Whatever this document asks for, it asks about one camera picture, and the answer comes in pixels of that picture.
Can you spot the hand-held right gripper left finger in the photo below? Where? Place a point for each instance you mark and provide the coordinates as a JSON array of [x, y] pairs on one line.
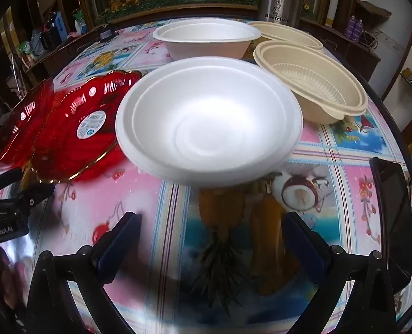
[[119, 247]]

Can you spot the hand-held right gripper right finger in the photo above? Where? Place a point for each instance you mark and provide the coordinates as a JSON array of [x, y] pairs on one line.
[[305, 250]]

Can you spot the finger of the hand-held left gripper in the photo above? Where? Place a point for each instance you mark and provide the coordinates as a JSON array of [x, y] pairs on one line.
[[2, 180], [28, 197]]

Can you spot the red plastic plate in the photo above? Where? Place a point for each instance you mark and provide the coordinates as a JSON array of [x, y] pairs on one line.
[[18, 125]]

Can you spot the red plate with white label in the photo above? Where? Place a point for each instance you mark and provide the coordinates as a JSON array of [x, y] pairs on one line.
[[70, 139]]

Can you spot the white foam bowl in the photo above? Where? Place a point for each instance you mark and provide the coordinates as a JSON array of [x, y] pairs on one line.
[[206, 121]]

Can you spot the beige ribbed bowl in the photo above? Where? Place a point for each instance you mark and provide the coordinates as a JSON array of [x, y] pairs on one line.
[[289, 34], [306, 76]]

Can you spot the white paper bowl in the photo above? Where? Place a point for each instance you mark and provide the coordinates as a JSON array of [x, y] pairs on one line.
[[199, 34]]

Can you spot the person's left hand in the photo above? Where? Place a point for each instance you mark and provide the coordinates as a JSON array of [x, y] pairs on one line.
[[8, 278]]

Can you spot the printed fruit tablecloth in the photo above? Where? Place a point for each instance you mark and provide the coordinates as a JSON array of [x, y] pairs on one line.
[[331, 160]]

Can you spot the black phone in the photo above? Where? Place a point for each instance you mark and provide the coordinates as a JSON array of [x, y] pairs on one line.
[[393, 208]]

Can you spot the grey bag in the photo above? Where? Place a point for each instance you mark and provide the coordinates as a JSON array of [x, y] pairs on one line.
[[36, 43]]

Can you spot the dark wooden cabinet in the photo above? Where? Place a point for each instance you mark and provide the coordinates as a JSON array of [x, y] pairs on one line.
[[70, 47]]

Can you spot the black bag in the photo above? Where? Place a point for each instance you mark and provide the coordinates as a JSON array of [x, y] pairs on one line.
[[49, 36]]

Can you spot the blue container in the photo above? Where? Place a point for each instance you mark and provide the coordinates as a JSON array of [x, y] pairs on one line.
[[57, 24]]

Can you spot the green bottle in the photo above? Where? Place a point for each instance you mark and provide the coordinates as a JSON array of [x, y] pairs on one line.
[[78, 21]]

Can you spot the small black device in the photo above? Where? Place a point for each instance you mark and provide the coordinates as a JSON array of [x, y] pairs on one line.
[[107, 36]]

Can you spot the wooden side shelf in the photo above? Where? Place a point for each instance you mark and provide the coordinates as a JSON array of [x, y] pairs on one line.
[[369, 52]]

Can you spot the purple bottle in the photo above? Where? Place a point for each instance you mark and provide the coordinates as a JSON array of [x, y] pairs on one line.
[[358, 27], [349, 26]]

